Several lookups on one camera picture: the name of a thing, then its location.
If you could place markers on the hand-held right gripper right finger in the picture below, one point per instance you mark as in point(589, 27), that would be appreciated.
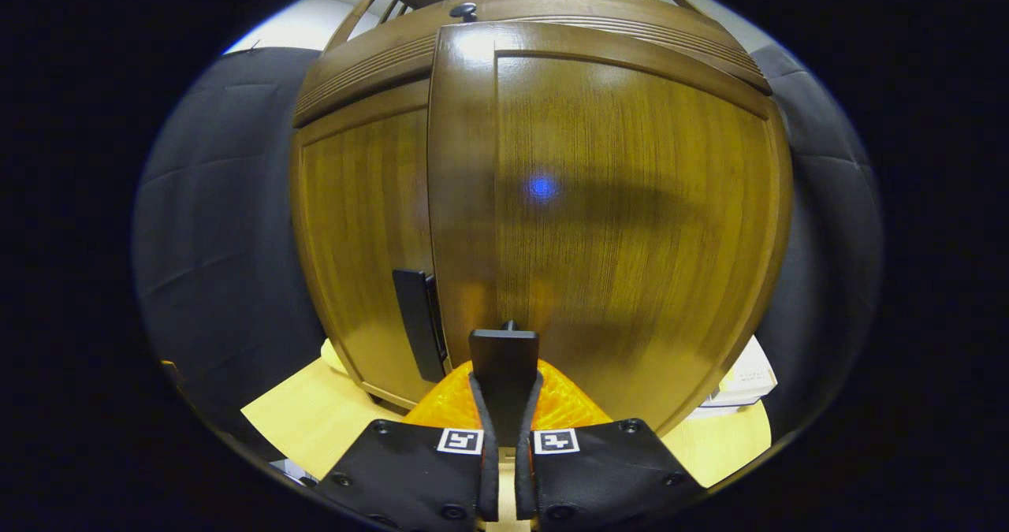
point(526, 477)

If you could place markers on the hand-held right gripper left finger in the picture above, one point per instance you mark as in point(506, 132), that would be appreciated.
point(489, 477)

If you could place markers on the yellow plush ball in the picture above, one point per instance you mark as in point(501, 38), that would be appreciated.
point(331, 356)

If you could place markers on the white box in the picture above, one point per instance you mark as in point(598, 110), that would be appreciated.
point(749, 378)

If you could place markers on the wooden drawer with black knob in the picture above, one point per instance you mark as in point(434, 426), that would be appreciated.
point(378, 59)

